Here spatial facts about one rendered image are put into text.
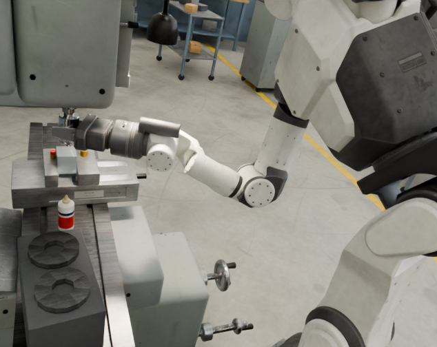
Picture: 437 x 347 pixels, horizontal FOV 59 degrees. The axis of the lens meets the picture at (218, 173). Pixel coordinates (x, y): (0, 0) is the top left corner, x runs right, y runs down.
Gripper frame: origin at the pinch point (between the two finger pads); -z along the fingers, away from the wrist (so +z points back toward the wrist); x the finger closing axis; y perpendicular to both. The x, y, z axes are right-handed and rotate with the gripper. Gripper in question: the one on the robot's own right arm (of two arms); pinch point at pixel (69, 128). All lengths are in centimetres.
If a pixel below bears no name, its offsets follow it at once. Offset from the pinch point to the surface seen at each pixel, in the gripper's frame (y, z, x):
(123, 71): -15.9, 11.5, -2.4
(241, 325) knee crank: 70, 59, -7
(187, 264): 50, 35, -12
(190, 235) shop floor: 122, 39, -113
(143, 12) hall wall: 92, -101, -658
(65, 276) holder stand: 9.4, 12.3, 36.5
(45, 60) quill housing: -19.5, -0.6, 11.0
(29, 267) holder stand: 10.6, 5.2, 34.7
